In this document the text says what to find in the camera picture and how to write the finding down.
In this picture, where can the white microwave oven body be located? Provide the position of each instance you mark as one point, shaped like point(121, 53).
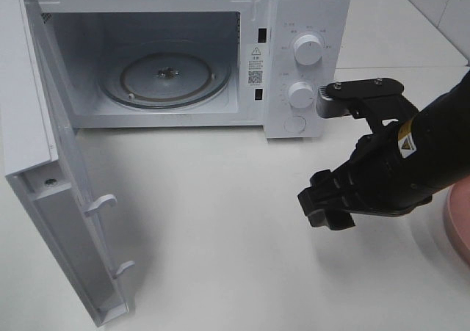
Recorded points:
point(264, 32)

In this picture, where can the lower white timer knob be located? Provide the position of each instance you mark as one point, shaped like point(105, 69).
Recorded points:
point(300, 95)

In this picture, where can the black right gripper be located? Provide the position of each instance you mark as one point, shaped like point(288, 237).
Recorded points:
point(388, 174)

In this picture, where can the upper white power knob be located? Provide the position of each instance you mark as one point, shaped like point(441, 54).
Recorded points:
point(308, 49)

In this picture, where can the round white door-release button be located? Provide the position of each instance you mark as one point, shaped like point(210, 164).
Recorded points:
point(295, 124)

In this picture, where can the white microwave door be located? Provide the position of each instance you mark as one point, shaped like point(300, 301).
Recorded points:
point(43, 164)

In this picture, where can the pink round plate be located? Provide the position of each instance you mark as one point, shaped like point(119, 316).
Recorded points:
point(456, 218)

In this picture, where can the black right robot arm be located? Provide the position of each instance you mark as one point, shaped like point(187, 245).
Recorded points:
point(449, 115)

